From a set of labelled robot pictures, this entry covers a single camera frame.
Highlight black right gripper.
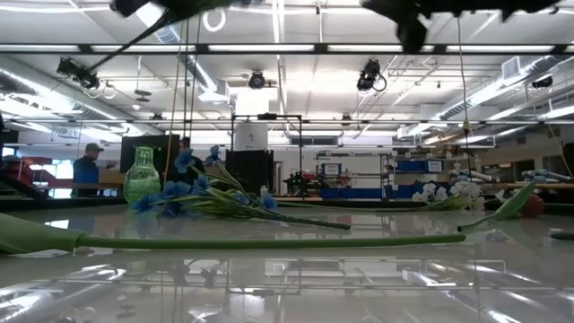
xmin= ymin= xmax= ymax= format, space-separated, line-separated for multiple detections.
xmin=361 ymin=0 xmax=431 ymax=55

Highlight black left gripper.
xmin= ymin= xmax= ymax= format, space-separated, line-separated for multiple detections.
xmin=154 ymin=0 xmax=234 ymax=22

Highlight white artificial flower bunch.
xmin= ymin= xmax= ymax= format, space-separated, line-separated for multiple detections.
xmin=410 ymin=180 xmax=486 ymax=213

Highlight red artificial tulip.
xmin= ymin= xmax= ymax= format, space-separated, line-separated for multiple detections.
xmin=457 ymin=181 xmax=546 ymax=233

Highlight green glass vase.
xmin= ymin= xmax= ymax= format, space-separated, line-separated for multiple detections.
xmin=122 ymin=145 xmax=161 ymax=205

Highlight black overhead beam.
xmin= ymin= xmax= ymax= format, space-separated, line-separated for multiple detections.
xmin=0 ymin=42 xmax=574 ymax=57

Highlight white round tank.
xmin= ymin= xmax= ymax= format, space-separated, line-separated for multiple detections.
xmin=234 ymin=123 xmax=269 ymax=152

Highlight black monitor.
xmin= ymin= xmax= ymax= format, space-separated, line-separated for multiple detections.
xmin=119 ymin=134 xmax=181 ymax=174

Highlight white sign board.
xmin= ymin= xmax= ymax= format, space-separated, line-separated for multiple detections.
xmin=320 ymin=161 xmax=343 ymax=178

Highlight blue storage bin row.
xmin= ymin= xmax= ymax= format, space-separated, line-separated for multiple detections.
xmin=318 ymin=186 xmax=454 ymax=201

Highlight black partition panel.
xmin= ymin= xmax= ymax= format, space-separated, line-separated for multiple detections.
xmin=224 ymin=148 xmax=275 ymax=196

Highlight cardboard box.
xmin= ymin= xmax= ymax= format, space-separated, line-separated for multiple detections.
xmin=98 ymin=168 xmax=126 ymax=185

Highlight wooden workbench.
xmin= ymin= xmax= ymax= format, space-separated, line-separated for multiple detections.
xmin=479 ymin=181 xmax=574 ymax=190

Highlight red metal stairs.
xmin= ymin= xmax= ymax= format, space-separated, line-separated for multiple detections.
xmin=7 ymin=155 xmax=77 ymax=189

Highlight white cable loop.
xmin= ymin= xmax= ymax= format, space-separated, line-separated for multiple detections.
xmin=202 ymin=7 xmax=227 ymax=33

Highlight black ceiling camera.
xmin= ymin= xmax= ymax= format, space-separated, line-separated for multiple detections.
xmin=356 ymin=58 xmax=388 ymax=93
xmin=56 ymin=57 xmax=101 ymax=92
xmin=248 ymin=70 xmax=266 ymax=91

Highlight silver air duct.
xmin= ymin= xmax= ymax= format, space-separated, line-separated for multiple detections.
xmin=437 ymin=54 xmax=574 ymax=122
xmin=0 ymin=53 xmax=152 ymax=135

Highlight yellow hanging cable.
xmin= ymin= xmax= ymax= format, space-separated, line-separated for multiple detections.
xmin=455 ymin=16 xmax=474 ymax=180

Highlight black metal station frame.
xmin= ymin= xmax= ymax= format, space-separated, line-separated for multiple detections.
xmin=230 ymin=113 xmax=303 ymax=201

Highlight black aluminium table frame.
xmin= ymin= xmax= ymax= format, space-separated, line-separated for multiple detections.
xmin=0 ymin=196 xmax=574 ymax=215

